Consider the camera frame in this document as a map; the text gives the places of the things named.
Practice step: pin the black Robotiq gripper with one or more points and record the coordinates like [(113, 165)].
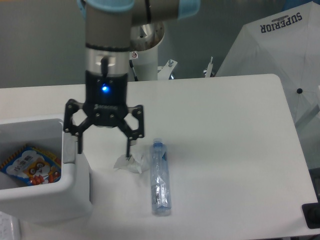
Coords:
[(106, 102)]

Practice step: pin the white plastic trash can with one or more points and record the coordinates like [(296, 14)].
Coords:
[(68, 198)]

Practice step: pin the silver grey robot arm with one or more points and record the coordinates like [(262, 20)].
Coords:
[(108, 25)]

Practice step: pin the crumpled white plastic wrapper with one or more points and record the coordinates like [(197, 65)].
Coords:
[(138, 161)]

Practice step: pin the clear plastic water bottle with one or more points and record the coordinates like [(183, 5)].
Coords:
[(161, 203)]

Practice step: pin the colourful snack bag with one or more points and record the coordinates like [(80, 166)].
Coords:
[(33, 166)]

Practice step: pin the white Superior umbrella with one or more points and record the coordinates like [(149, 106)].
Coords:
[(286, 44)]

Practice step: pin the black device at edge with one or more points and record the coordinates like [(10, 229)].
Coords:
[(311, 212)]

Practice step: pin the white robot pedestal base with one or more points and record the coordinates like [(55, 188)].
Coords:
[(144, 66)]

